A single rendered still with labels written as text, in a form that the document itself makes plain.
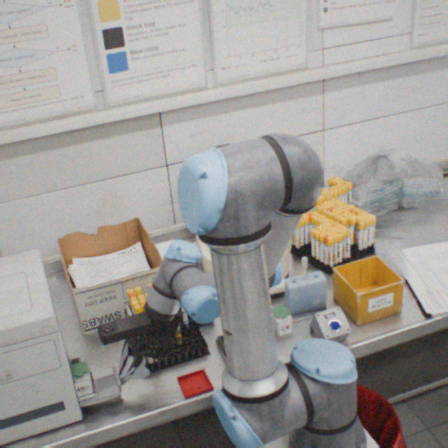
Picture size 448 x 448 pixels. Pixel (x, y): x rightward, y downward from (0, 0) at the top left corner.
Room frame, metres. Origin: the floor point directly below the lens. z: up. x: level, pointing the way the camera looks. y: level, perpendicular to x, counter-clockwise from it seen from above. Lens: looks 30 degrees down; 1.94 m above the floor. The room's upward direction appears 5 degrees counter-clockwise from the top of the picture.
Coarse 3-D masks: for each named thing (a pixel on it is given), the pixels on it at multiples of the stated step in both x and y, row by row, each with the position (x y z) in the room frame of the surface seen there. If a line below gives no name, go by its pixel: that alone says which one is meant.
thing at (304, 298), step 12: (300, 276) 1.37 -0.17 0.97; (312, 276) 1.37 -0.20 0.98; (288, 288) 1.33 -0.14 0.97; (300, 288) 1.33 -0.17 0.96; (312, 288) 1.34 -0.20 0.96; (324, 288) 1.35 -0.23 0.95; (288, 300) 1.34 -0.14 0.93; (300, 300) 1.33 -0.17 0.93; (312, 300) 1.34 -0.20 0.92; (324, 300) 1.35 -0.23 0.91; (300, 312) 1.33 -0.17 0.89; (312, 312) 1.33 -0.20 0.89
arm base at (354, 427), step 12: (300, 432) 0.85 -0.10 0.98; (312, 432) 0.84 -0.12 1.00; (324, 432) 0.83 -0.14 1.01; (336, 432) 0.83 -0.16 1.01; (348, 432) 0.83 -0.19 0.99; (360, 432) 0.85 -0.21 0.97; (300, 444) 0.84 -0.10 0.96; (312, 444) 0.83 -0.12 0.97; (324, 444) 0.82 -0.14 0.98; (336, 444) 0.82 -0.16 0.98; (348, 444) 0.82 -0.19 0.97; (360, 444) 0.85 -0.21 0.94
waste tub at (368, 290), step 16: (336, 272) 1.38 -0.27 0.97; (352, 272) 1.41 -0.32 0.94; (368, 272) 1.42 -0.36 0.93; (384, 272) 1.39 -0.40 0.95; (336, 288) 1.38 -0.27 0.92; (352, 288) 1.30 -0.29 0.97; (368, 288) 1.42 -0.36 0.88; (384, 288) 1.29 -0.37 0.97; (400, 288) 1.31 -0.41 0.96; (352, 304) 1.30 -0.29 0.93; (368, 304) 1.28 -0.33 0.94; (384, 304) 1.29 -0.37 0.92; (400, 304) 1.31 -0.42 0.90; (352, 320) 1.29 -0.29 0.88; (368, 320) 1.28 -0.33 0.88
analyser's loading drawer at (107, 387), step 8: (112, 376) 1.13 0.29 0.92; (96, 384) 1.11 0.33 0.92; (104, 384) 1.10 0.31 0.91; (112, 384) 1.10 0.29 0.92; (120, 384) 1.08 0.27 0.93; (96, 392) 1.07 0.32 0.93; (104, 392) 1.08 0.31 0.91; (112, 392) 1.08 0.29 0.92; (120, 392) 1.08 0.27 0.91; (80, 400) 1.05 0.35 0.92; (88, 400) 1.06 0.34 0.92; (96, 400) 1.06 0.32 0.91
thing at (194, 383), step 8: (184, 376) 1.14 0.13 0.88; (192, 376) 1.15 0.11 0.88; (200, 376) 1.14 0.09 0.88; (184, 384) 1.12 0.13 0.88; (192, 384) 1.12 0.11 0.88; (200, 384) 1.12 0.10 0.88; (208, 384) 1.12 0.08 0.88; (184, 392) 1.09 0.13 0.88; (192, 392) 1.09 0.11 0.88; (200, 392) 1.09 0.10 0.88
